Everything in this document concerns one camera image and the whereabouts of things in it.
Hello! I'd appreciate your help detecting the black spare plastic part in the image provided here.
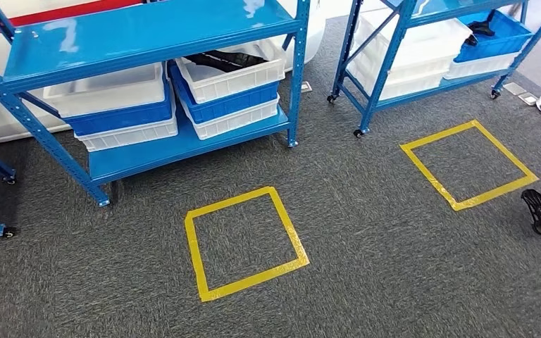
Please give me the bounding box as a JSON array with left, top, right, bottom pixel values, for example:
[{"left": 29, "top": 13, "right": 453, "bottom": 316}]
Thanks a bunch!
[{"left": 184, "top": 50, "right": 268, "bottom": 73}]

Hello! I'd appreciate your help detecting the blue shelf rack with feet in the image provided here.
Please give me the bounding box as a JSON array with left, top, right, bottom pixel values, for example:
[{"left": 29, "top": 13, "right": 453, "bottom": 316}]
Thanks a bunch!
[{"left": 0, "top": 0, "right": 312, "bottom": 208}]

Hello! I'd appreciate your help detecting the black part in blue bin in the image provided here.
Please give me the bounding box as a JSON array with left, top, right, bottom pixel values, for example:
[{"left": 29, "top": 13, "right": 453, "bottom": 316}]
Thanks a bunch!
[{"left": 464, "top": 10, "right": 498, "bottom": 46}]

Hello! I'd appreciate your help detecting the yellow floor tape square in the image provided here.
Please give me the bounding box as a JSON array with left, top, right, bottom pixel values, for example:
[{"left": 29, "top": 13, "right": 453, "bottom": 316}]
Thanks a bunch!
[
  {"left": 399, "top": 119, "right": 540, "bottom": 212},
  {"left": 184, "top": 186, "right": 311, "bottom": 303}
]

